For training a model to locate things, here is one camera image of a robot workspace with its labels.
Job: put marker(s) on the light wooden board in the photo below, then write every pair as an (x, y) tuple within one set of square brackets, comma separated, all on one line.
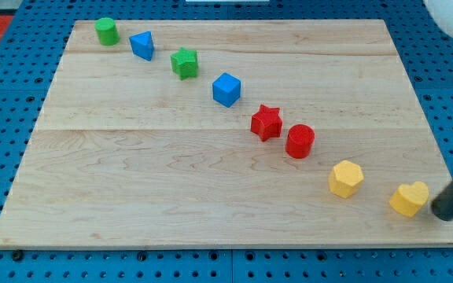
[(127, 156)]

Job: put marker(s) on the green star block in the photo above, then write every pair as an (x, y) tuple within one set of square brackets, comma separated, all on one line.
[(184, 63)]

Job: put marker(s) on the blue cube block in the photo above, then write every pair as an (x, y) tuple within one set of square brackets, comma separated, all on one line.
[(226, 89)]

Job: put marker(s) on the yellow heart block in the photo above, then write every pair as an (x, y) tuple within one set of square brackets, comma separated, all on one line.
[(408, 199)]

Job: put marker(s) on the red cylinder block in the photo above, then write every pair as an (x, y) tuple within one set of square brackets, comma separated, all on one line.
[(299, 141)]

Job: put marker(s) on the blue triangle block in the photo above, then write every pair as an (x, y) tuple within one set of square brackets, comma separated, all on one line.
[(142, 45)]

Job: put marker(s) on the yellow hexagon block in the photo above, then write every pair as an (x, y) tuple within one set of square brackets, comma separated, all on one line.
[(345, 179)]

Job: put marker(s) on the green cylinder block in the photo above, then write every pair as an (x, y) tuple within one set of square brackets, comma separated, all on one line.
[(106, 30)]

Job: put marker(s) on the red star block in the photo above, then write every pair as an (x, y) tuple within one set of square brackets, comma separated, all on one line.
[(266, 123)]

